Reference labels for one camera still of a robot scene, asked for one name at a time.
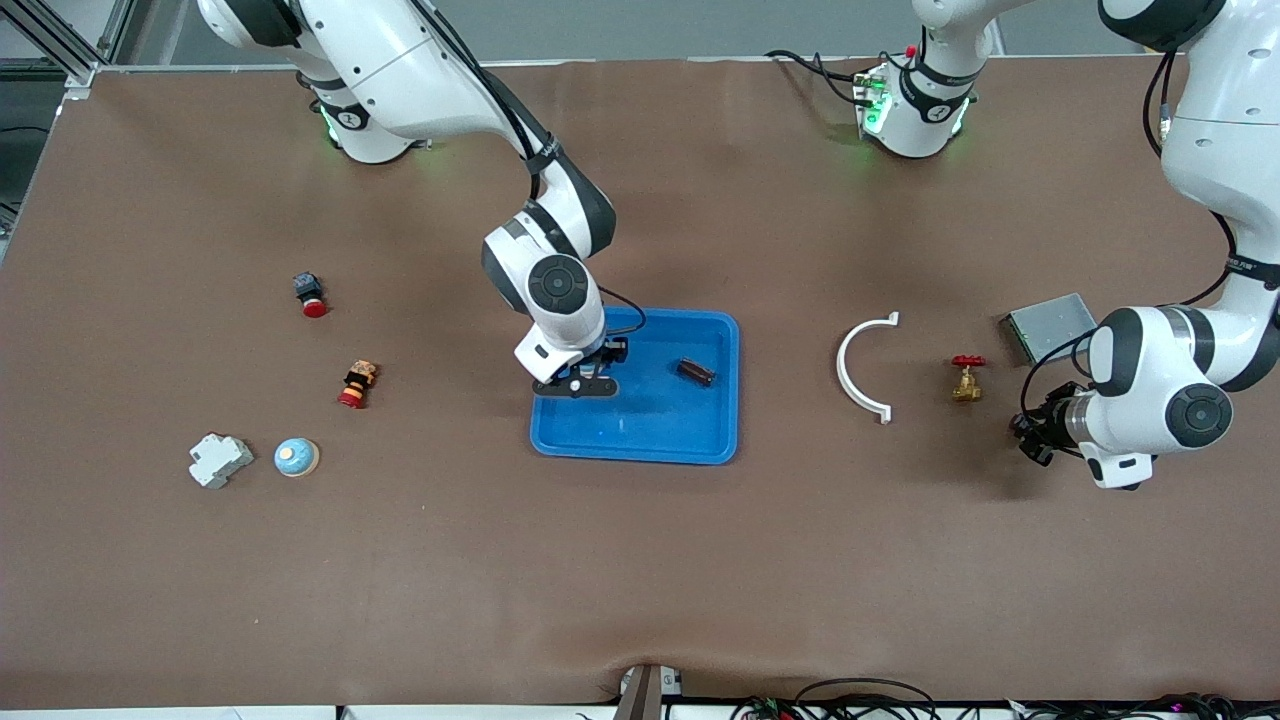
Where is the blue plastic tray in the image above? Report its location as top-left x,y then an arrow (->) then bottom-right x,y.
529,304 -> 741,466

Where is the grey metal module box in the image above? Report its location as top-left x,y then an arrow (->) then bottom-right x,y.
999,292 -> 1101,366

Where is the brown table mat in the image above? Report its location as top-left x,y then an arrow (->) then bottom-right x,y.
0,55 -> 1280,711

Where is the red yellow emergency stop button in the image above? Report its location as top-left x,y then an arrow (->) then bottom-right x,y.
337,360 -> 380,411

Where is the white circuit breaker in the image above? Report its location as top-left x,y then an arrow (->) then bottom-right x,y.
188,432 -> 256,490

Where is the brass valve red handle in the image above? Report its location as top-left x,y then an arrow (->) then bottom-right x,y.
949,354 -> 987,403

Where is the white half-ring pipe clamp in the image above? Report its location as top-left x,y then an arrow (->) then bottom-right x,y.
835,311 -> 901,425

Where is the black cable bundle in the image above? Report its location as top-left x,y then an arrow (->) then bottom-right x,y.
1000,692 -> 1280,720

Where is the black cable loop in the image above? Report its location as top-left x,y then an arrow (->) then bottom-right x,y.
795,677 -> 943,720

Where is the grey bracket at table edge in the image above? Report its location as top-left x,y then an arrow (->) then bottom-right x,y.
612,663 -> 686,720

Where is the black base power cable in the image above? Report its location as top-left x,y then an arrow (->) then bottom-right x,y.
765,48 -> 873,107

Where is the aluminium frame post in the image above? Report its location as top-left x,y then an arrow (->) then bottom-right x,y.
0,0 -> 136,101

